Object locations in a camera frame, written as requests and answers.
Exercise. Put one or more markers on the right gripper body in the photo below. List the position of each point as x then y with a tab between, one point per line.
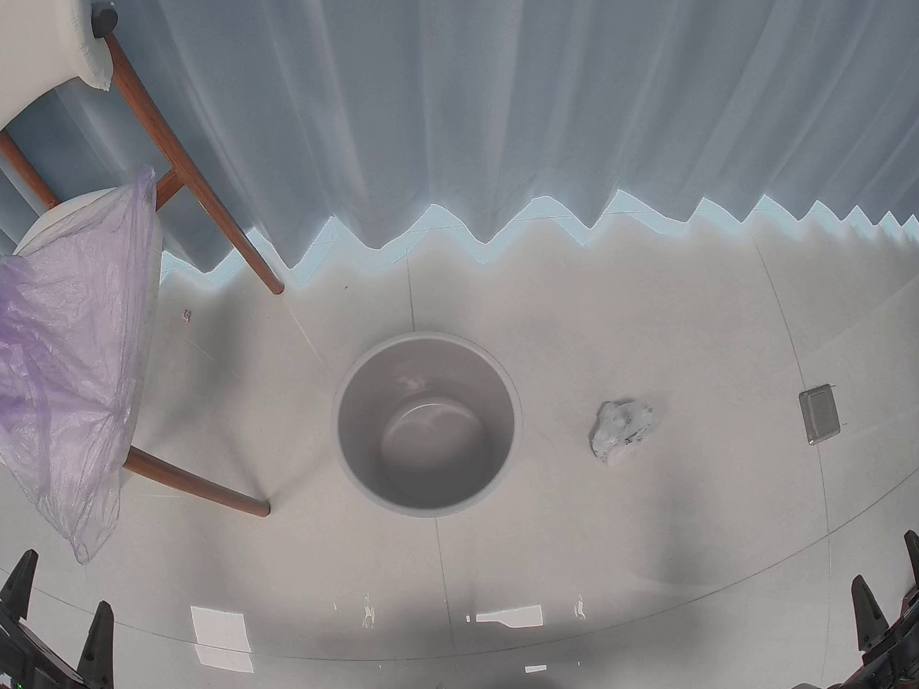
897	664

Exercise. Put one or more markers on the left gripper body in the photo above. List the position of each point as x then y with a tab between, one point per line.
29	661

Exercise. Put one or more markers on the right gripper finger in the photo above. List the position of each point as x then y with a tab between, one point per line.
872	621
913	557

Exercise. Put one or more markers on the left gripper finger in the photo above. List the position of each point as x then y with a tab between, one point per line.
21	589
99	647

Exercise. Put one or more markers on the purple plastic bag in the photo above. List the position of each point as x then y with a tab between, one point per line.
64	341

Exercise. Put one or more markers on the white trash bin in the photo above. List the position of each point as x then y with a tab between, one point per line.
431	420

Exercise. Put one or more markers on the crumpled white printed wrapper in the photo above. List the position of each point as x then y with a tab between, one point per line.
621	431

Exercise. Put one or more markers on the white padded wooden chair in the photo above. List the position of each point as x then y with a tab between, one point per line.
43	33

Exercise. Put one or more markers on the white curtain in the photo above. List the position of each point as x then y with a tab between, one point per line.
502	97

